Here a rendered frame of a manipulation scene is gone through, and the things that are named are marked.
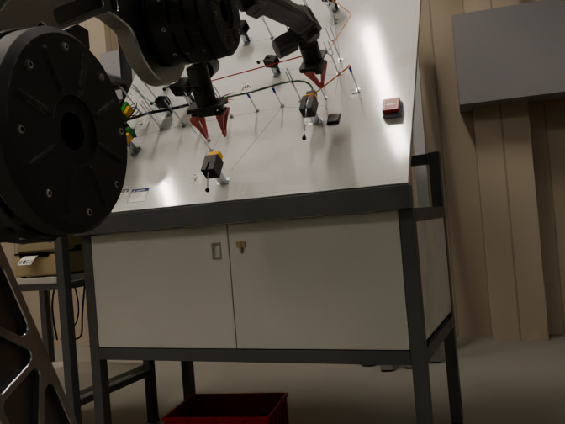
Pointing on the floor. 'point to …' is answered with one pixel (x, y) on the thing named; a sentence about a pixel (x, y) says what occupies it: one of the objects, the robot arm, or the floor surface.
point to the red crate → (231, 409)
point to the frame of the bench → (421, 357)
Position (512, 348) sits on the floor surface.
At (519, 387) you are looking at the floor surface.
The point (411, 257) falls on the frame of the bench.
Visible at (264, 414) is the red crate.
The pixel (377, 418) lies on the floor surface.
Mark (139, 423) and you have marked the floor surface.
